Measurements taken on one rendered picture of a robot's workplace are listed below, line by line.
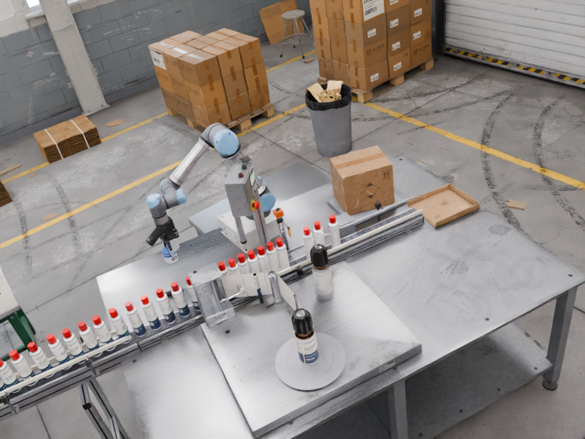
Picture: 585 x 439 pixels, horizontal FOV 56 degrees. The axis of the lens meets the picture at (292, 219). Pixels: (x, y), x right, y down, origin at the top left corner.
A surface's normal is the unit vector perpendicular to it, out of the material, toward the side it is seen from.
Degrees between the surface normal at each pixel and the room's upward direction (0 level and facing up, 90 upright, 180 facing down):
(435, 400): 1
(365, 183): 90
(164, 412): 0
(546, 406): 0
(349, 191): 90
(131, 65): 90
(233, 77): 88
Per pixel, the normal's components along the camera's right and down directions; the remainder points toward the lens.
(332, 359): -0.15, -0.80
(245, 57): 0.62, 0.39
